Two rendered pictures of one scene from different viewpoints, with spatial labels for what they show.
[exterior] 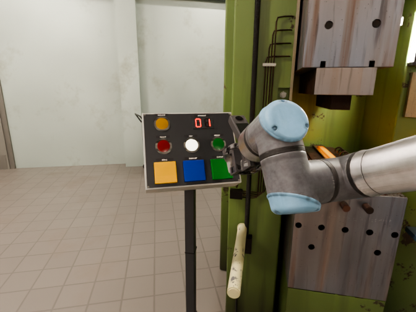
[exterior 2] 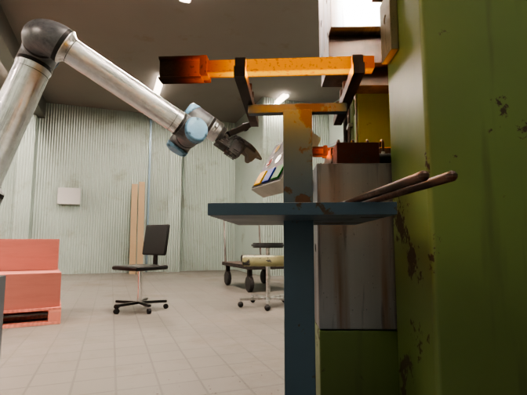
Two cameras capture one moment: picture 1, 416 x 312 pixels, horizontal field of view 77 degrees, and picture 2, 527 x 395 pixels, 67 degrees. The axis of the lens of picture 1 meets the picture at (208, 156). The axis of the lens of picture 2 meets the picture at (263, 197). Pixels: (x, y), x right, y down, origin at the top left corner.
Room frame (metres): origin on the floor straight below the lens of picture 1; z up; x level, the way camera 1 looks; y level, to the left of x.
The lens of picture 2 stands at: (0.54, -1.76, 0.70)
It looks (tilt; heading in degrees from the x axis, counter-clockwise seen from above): 6 degrees up; 80
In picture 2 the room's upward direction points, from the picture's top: straight up
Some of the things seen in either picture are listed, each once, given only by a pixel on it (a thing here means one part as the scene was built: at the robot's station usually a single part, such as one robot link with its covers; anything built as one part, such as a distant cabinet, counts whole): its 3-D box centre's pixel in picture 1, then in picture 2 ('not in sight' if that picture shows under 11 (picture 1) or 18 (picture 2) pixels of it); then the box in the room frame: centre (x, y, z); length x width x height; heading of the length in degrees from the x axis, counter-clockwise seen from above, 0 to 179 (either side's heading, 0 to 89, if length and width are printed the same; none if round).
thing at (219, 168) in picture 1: (221, 169); (278, 172); (0.90, -0.05, 1.01); 0.07 x 0.05 x 0.07; 104
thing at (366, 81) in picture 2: (331, 101); (400, 81); (1.21, -0.56, 1.24); 0.30 x 0.07 x 0.06; 169
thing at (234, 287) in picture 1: (238, 254); (295, 260); (0.95, -0.13, 0.62); 0.44 x 0.05 x 0.05; 169
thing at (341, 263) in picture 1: (325, 214); (400, 244); (1.17, -0.58, 0.69); 0.56 x 0.38 x 0.45; 169
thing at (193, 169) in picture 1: (194, 171); (269, 175); (0.87, 0.05, 1.01); 0.07 x 0.05 x 0.07; 104
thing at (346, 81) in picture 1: (330, 83); (385, 62); (1.17, -0.53, 1.32); 0.42 x 0.20 x 0.10; 169
